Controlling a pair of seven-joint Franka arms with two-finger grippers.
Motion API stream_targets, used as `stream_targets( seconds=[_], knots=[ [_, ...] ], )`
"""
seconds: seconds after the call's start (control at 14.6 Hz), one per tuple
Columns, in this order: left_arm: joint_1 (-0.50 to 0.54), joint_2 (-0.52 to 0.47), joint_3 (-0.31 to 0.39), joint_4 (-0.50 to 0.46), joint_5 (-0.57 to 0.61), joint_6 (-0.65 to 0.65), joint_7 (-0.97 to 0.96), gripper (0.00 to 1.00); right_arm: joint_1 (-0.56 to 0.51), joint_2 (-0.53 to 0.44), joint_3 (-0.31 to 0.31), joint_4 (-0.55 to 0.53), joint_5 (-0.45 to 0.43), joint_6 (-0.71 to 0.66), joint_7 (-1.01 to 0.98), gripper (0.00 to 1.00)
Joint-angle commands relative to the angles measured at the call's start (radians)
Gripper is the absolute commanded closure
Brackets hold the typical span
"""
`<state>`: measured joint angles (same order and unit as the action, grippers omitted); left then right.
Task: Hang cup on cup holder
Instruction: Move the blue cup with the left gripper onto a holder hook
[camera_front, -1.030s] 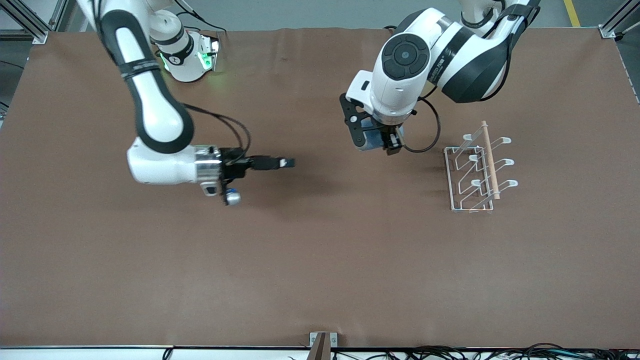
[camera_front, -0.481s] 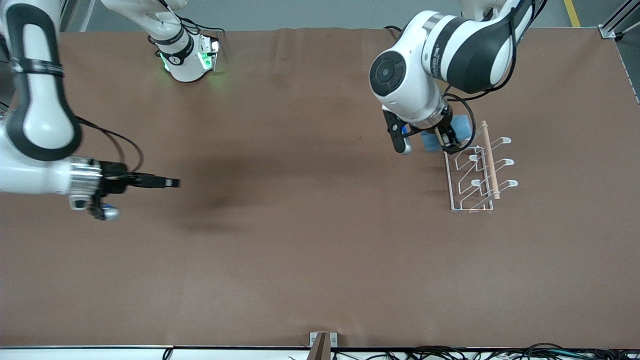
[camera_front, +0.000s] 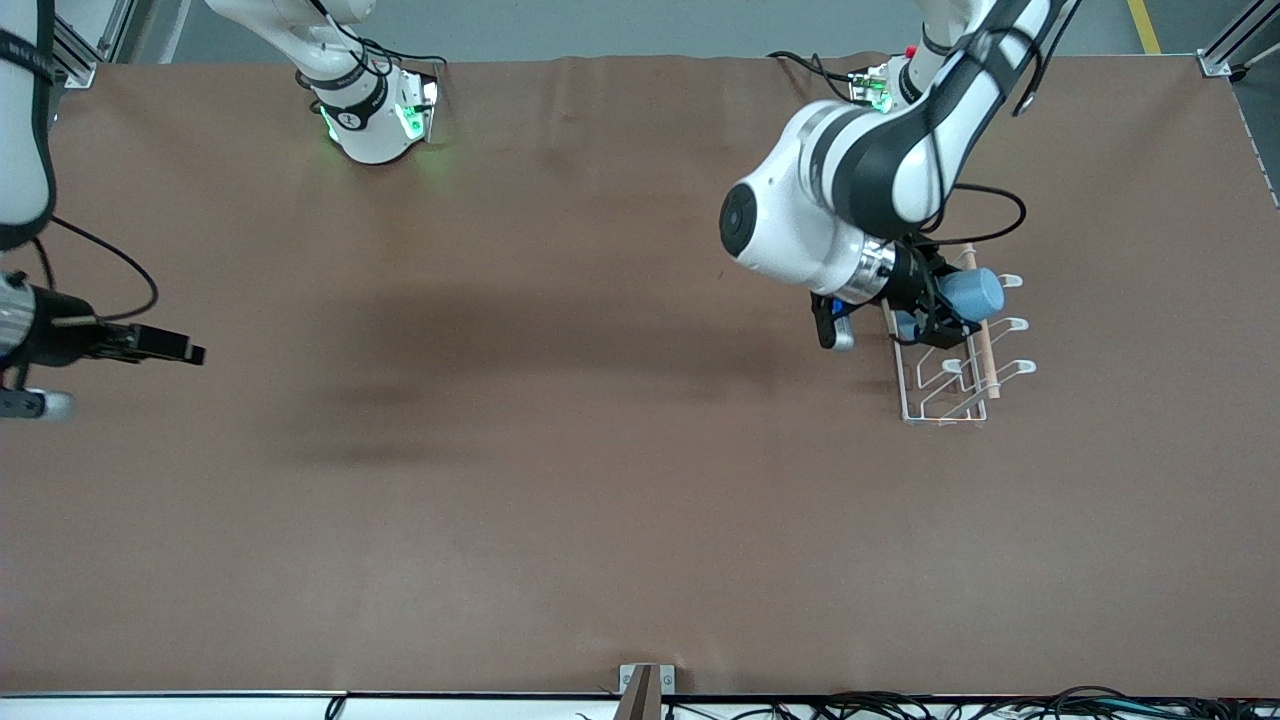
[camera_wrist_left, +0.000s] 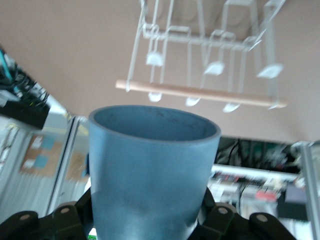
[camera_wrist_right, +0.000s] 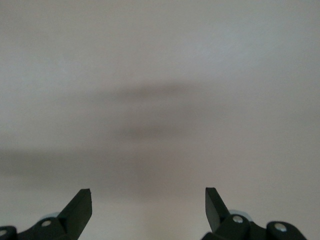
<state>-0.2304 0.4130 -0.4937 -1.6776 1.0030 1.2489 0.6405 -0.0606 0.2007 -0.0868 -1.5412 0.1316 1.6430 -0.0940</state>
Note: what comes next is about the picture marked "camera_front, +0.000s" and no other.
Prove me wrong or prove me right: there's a blue cup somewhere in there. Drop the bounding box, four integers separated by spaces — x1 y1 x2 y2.
895 267 1006 341

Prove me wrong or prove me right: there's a brown table mat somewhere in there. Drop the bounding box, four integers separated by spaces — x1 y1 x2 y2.
0 52 1280 698

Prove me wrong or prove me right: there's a white wire cup holder rack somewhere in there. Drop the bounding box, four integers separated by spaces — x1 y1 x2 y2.
880 245 1038 428

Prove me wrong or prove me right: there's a black left arm base cable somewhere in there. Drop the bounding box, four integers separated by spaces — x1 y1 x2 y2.
768 50 863 103

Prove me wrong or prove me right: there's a black arm base cable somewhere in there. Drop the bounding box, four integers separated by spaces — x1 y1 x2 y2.
365 35 448 86
768 50 863 103

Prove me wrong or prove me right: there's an aluminium frame profile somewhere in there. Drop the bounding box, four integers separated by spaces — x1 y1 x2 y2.
1198 0 1280 81
55 0 141 89

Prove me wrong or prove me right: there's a black cable bundle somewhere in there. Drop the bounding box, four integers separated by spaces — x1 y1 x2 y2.
660 685 1280 720

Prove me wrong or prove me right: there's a black right arm base cable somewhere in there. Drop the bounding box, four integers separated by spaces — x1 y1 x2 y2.
365 35 448 86

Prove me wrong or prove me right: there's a metal bracket with brown post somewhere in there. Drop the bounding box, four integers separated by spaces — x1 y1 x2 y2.
619 663 676 720

